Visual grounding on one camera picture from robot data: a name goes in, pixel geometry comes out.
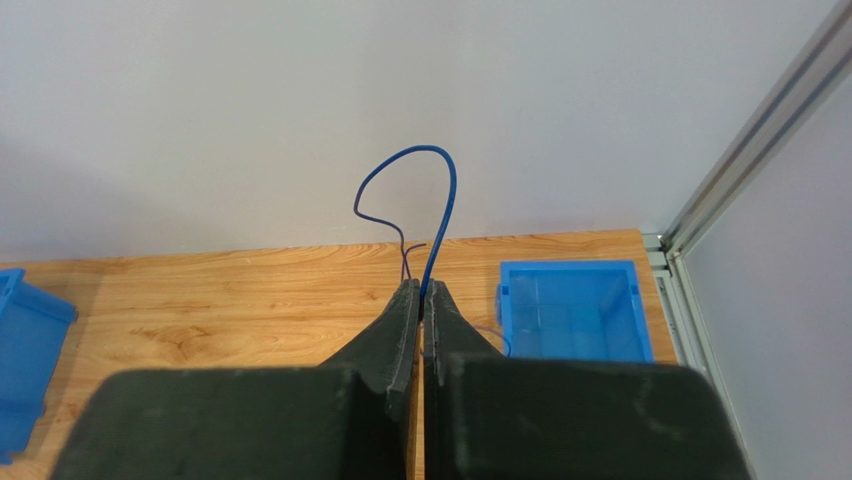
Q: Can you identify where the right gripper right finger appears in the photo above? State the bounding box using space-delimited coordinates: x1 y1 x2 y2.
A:
423 280 750 479

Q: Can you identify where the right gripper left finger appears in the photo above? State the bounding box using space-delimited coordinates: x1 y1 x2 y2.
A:
52 280 420 479

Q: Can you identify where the dark blue cable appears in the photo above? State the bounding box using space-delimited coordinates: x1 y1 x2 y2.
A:
353 144 512 357

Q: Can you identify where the right blue plastic bin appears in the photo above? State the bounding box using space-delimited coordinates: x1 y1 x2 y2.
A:
496 260 654 363

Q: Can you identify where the blue plastic bin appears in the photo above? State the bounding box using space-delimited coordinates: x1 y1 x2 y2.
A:
496 260 654 363
1 268 77 466

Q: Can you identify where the left blue plastic bin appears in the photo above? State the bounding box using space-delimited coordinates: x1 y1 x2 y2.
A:
1 268 77 466

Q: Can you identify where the right aluminium frame post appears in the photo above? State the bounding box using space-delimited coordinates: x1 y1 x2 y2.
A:
642 0 852 427

